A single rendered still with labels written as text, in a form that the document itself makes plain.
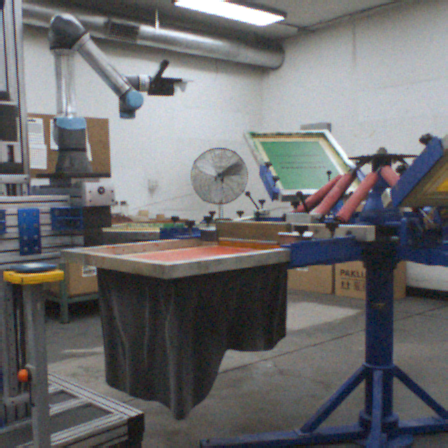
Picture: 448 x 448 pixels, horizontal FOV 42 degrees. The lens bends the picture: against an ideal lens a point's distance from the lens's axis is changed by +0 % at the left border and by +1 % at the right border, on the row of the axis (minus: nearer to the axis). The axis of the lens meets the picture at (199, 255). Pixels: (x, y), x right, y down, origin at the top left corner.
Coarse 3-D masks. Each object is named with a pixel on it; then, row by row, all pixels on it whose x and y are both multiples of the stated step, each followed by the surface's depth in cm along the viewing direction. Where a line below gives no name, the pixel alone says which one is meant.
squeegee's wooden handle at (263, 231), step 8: (216, 224) 220; (224, 224) 217; (232, 224) 213; (240, 224) 210; (248, 224) 207; (256, 224) 204; (264, 224) 201; (272, 224) 198; (280, 224) 196; (288, 224) 194; (224, 232) 217; (232, 232) 214; (240, 232) 211; (248, 232) 207; (256, 232) 204; (264, 232) 201; (272, 232) 199; (288, 232) 195; (264, 240) 202; (272, 240) 199
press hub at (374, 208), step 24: (360, 216) 260; (384, 216) 252; (384, 240) 258; (384, 264) 257; (384, 288) 260; (384, 312) 261; (384, 336) 262; (384, 360) 263; (384, 384) 265; (384, 408) 266; (384, 432) 264
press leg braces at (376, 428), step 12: (360, 372) 267; (396, 372) 270; (348, 384) 266; (408, 384) 272; (336, 396) 266; (420, 396) 273; (324, 408) 266; (336, 408) 266; (372, 408) 252; (432, 408) 276; (444, 408) 277; (312, 420) 266; (324, 420) 266; (372, 420) 248; (444, 420) 276; (300, 432) 265; (312, 432) 265; (372, 432) 245; (372, 444) 241
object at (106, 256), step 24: (168, 240) 217; (192, 240) 224; (96, 264) 174; (120, 264) 164; (144, 264) 155; (168, 264) 148; (192, 264) 153; (216, 264) 159; (240, 264) 165; (264, 264) 171
